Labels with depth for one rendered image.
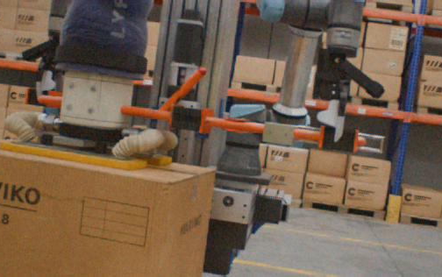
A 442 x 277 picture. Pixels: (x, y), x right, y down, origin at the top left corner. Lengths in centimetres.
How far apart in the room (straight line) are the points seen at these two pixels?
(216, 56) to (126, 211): 100
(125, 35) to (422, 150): 887
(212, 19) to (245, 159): 54
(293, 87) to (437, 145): 830
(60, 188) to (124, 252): 20
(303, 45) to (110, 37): 69
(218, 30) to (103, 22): 81
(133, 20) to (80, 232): 51
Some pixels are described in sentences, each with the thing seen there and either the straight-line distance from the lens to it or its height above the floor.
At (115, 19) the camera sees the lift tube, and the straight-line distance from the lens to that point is 138.
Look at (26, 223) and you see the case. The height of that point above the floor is 93.
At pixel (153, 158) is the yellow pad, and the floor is 109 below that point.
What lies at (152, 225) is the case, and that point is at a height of 98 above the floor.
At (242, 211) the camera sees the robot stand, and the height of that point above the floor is 94.
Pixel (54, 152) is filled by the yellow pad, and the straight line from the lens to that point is 135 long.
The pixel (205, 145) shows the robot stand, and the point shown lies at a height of 110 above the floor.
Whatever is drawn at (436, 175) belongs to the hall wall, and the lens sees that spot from 1011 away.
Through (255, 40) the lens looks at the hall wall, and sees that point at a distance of 994.
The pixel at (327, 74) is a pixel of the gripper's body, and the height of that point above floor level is 134.
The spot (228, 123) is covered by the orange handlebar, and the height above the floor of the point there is 121.
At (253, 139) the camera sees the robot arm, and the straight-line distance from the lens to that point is 188.
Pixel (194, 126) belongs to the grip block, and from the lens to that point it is 132.
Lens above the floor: 123
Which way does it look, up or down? 3 degrees down
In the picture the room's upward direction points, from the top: 8 degrees clockwise
